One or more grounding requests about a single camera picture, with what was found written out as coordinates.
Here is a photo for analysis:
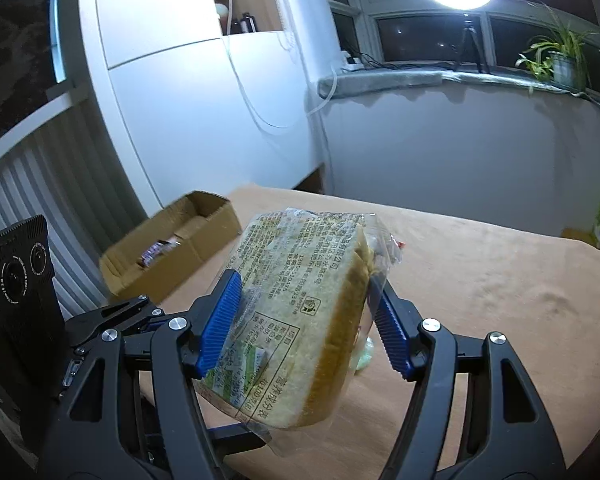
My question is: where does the green jelly cup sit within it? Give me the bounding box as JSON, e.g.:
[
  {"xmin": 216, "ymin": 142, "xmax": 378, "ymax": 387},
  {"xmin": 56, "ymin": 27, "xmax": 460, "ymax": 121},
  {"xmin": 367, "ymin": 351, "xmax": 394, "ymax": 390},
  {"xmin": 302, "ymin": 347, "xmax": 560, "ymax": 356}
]
[{"xmin": 352, "ymin": 337, "xmax": 381, "ymax": 373}]

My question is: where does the tan table cloth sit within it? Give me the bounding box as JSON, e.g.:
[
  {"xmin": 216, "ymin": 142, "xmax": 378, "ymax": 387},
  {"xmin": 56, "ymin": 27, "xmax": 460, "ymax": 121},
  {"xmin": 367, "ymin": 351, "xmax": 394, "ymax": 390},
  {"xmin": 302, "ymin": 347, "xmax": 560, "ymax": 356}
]
[{"xmin": 155, "ymin": 185, "xmax": 600, "ymax": 480}]

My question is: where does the brown cardboard box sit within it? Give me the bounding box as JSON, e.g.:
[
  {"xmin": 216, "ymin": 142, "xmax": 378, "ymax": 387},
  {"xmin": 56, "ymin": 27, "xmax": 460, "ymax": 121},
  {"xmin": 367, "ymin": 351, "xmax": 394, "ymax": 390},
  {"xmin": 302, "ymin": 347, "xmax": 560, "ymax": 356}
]
[{"xmin": 99, "ymin": 190, "xmax": 243, "ymax": 306}]

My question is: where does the white cable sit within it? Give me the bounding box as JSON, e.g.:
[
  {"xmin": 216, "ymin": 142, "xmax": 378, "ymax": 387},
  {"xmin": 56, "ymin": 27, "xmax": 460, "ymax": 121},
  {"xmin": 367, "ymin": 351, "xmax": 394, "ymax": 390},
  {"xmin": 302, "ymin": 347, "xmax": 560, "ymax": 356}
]
[{"xmin": 220, "ymin": 0, "xmax": 338, "ymax": 133}]

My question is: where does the dark bottle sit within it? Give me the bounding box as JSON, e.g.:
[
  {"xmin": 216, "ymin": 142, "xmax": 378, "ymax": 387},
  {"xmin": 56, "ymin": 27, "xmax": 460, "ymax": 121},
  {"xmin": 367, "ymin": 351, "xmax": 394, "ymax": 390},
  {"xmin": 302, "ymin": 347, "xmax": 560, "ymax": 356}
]
[{"xmin": 232, "ymin": 12, "xmax": 258, "ymax": 36}]

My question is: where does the large brown chocolate bar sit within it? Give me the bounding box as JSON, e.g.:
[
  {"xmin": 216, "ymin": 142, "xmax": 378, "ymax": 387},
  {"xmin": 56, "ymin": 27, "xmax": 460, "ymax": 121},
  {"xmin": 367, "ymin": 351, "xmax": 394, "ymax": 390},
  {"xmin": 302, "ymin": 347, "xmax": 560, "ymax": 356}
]
[{"xmin": 137, "ymin": 241, "xmax": 181, "ymax": 267}]

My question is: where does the clear bag of sliced bread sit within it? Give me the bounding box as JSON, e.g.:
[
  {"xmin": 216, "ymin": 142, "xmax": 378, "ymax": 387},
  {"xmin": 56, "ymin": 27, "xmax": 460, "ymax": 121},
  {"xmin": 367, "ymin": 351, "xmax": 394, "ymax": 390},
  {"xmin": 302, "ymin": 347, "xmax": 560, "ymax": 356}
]
[{"xmin": 192, "ymin": 207, "xmax": 406, "ymax": 431}]

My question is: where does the window with grey frame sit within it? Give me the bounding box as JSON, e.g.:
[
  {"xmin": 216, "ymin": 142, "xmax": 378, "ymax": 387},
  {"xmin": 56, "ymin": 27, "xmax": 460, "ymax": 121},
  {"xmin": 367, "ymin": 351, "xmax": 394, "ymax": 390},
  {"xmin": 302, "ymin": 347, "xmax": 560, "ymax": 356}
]
[{"xmin": 325, "ymin": 0, "xmax": 600, "ymax": 81}]

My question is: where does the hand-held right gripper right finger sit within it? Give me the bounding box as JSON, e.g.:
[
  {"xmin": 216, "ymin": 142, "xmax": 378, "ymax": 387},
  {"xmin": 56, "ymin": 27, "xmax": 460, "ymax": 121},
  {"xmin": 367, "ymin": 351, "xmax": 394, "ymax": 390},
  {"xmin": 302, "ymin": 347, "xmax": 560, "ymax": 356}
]
[{"xmin": 367, "ymin": 272, "xmax": 568, "ymax": 480}]

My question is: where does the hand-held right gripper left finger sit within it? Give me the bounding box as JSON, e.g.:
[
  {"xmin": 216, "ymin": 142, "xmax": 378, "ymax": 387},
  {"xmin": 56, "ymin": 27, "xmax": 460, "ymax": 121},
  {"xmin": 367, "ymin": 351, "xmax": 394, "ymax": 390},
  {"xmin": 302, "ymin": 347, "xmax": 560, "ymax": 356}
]
[{"xmin": 40, "ymin": 269, "xmax": 243, "ymax": 480}]

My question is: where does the grey window sill cover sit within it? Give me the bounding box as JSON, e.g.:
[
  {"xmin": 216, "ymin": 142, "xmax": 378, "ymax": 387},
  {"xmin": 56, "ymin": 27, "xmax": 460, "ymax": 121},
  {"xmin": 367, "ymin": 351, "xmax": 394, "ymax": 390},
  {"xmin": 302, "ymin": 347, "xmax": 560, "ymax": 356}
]
[{"xmin": 317, "ymin": 70, "xmax": 600, "ymax": 111}]

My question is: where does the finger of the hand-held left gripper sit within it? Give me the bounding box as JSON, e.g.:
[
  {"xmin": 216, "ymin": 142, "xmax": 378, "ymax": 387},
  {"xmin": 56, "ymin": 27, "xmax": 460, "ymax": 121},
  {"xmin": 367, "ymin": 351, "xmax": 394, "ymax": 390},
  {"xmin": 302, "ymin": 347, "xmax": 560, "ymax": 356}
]
[
  {"xmin": 207, "ymin": 422, "xmax": 276, "ymax": 461},
  {"xmin": 65, "ymin": 296, "xmax": 168, "ymax": 348}
]

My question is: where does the white cabinet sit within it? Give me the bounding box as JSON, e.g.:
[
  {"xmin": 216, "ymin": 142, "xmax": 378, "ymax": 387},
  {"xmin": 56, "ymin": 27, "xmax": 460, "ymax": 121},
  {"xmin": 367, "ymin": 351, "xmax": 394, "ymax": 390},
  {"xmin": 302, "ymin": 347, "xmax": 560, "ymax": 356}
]
[{"xmin": 77, "ymin": 0, "xmax": 331, "ymax": 221}]

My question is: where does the black tripod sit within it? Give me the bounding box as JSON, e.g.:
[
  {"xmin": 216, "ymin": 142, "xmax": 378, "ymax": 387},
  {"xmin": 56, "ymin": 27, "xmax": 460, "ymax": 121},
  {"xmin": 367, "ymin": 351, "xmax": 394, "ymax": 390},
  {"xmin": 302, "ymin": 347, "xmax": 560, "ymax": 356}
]
[{"xmin": 452, "ymin": 17, "xmax": 491, "ymax": 75}]

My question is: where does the white ribbed panel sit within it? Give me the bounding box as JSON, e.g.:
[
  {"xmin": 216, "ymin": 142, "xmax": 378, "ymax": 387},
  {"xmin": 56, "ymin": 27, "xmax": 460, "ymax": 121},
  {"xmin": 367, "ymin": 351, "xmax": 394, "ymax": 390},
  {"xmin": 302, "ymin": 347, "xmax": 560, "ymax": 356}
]
[{"xmin": 0, "ymin": 105, "xmax": 151, "ymax": 321}]

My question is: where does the potted green plant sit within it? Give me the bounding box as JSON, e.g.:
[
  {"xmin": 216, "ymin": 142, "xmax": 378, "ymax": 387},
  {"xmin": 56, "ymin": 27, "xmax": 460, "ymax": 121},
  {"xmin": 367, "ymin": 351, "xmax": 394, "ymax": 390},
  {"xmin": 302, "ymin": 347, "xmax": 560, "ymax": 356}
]
[{"xmin": 515, "ymin": 2, "xmax": 600, "ymax": 93}]

